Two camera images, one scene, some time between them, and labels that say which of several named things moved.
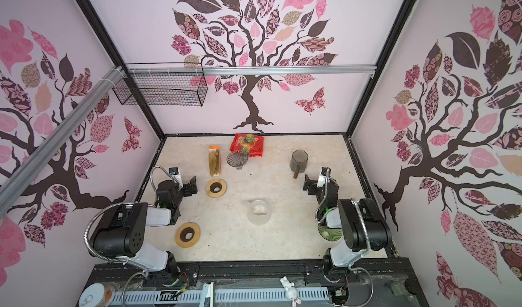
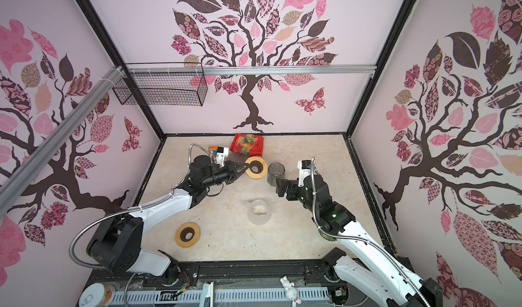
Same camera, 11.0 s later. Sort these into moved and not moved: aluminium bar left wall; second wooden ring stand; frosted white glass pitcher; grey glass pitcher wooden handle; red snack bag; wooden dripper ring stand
Moved: grey glass pitcher wooden handle; wooden dripper ring stand
Not moved: red snack bag; frosted white glass pitcher; second wooden ring stand; aluminium bar left wall
